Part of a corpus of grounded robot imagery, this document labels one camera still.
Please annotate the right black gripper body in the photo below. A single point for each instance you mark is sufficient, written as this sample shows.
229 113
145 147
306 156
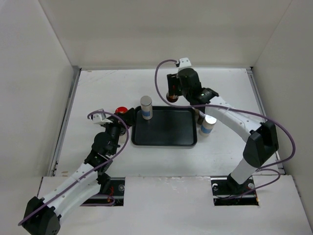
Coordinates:
174 79

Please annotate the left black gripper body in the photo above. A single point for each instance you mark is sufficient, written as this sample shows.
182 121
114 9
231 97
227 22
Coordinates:
112 130

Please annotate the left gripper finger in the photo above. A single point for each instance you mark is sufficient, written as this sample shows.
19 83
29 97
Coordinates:
129 117
122 131

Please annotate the red-lid chili sauce jar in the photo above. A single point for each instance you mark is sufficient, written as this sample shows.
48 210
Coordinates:
121 110

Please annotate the small red-lid sauce jar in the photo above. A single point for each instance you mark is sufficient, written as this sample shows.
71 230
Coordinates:
172 98

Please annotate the silver-lid blue-label bottle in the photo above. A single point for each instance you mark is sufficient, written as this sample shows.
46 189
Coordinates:
146 107
207 125

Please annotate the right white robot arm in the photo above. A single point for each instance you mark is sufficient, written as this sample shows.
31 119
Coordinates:
260 138

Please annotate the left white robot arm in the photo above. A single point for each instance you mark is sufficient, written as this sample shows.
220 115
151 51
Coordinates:
44 216

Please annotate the black plastic tray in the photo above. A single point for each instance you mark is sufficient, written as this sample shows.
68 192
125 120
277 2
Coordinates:
169 126

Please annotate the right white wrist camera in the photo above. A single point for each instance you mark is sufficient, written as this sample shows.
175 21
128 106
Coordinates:
183 63

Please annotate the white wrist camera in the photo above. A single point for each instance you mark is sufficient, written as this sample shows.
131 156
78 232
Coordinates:
183 63
98 117

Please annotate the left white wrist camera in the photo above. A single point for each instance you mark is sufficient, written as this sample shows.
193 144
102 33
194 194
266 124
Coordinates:
98 117

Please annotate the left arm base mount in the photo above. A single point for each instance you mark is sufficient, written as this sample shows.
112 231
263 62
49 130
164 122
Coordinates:
110 194

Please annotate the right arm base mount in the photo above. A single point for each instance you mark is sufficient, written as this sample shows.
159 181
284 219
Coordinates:
226 193

